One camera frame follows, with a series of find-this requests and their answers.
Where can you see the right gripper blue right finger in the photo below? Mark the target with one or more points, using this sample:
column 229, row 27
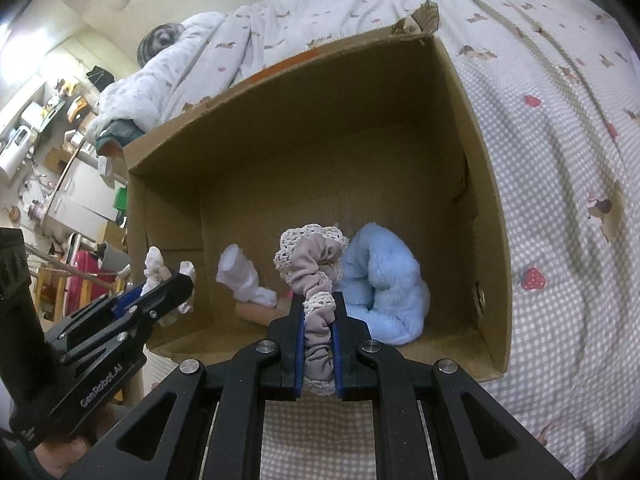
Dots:
column 336, row 326

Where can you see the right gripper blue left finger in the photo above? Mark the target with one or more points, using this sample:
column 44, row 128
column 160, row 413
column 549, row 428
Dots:
column 298, row 309

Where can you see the white knotted sock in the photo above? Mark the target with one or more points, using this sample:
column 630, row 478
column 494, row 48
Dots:
column 240, row 276

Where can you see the left hand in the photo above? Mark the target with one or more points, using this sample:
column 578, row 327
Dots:
column 54, row 458

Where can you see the light blue fluffy towel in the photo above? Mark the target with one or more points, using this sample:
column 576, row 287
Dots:
column 383, row 287

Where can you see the beige cardboard tube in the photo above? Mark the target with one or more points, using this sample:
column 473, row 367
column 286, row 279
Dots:
column 261, row 315

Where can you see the brown cardboard box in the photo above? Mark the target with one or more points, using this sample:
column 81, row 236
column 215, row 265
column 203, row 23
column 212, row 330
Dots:
column 372, row 128

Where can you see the white patterned duvet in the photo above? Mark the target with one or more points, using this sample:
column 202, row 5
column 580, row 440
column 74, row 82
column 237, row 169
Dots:
column 204, row 61

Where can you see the checkered bed cover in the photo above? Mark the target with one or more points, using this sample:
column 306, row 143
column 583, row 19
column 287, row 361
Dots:
column 555, row 87

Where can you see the grey striped pillow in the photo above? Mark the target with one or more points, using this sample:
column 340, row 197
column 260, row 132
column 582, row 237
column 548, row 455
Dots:
column 158, row 39

